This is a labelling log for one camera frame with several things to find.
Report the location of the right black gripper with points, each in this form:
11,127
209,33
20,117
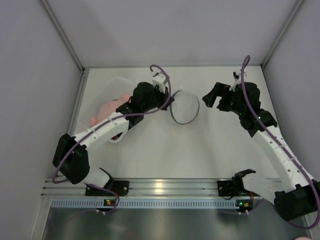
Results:
223,99

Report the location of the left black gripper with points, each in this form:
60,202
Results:
163,97

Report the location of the round mesh laundry bag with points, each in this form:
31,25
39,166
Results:
185,107

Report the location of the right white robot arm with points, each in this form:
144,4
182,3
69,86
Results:
298,193

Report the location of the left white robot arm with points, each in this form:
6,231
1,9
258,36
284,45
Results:
71,157

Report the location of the pink garment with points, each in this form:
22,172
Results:
108,108

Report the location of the white plastic basket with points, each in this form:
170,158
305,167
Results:
112,90

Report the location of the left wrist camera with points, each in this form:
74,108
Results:
159,80

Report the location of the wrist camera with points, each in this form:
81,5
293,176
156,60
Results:
159,80
237,80

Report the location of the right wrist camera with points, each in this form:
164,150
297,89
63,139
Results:
237,80

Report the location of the left aluminium frame post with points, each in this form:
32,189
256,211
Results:
61,33

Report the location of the aluminium frame post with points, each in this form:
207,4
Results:
61,33
285,27

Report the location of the right aluminium frame post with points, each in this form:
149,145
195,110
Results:
285,27

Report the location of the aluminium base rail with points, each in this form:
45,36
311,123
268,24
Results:
139,188

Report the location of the slotted cable duct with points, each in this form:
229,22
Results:
136,203

